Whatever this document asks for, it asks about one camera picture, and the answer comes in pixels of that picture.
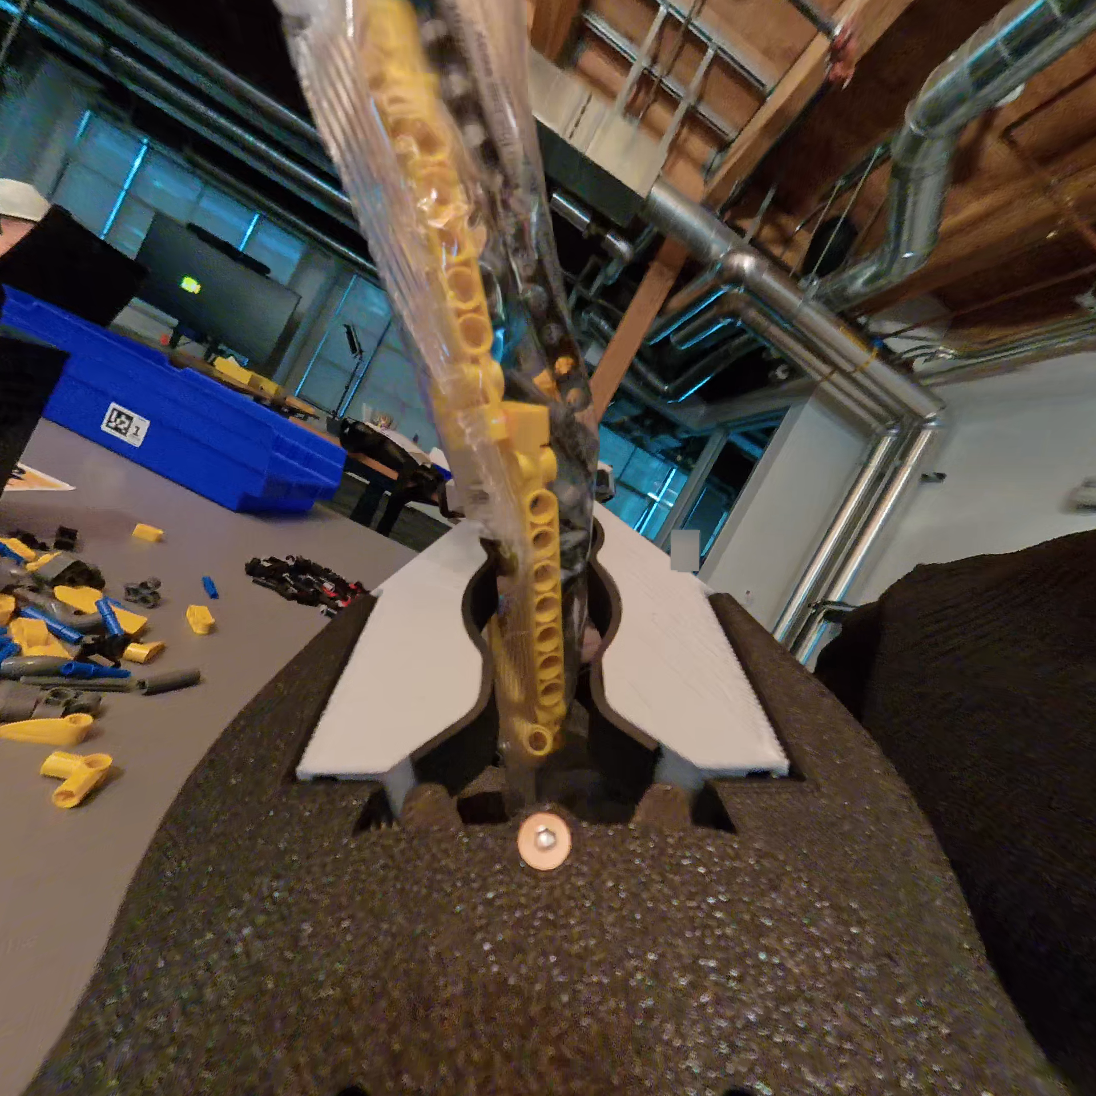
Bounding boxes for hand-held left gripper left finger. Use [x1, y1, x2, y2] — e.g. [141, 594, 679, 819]
[294, 524, 498, 814]

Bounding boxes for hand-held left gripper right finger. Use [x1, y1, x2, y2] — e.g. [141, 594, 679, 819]
[590, 503, 794, 793]

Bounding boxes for blue plastic bin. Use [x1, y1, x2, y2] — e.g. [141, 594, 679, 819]
[0, 286, 348, 516]

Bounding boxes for clear bag of yellow beams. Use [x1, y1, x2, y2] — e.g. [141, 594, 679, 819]
[278, 0, 602, 801]

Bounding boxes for pile of black pins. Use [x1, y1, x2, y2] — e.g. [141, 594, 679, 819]
[248, 553, 368, 622]

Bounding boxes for pile of yellow blue pieces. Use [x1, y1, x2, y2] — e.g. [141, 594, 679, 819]
[0, 524, 169, 809]

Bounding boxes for black light stand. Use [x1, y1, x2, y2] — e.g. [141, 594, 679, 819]
[338, 323, 368, 420]

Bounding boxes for yellow plastic bin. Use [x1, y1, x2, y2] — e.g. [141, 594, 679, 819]
[209, 357, 286, 397]

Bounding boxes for silver pipes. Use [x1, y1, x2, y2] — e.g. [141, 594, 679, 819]
[547, 186, 945, 663]

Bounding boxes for large dark monitor screen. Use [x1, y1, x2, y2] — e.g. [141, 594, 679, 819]
[134, 211, 305, 371]

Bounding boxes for black rectangular box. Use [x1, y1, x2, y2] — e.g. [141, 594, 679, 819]
[0, 208, 151, 329]

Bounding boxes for wooden post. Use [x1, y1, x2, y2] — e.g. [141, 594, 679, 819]
[590, 239, 689, 420]

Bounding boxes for rectangular metal duct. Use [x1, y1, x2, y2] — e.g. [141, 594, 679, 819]
[526, 48, 679, 211]

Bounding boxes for silver round spiral duct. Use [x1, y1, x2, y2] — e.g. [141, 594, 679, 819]
[815, 0, 1096, 308]

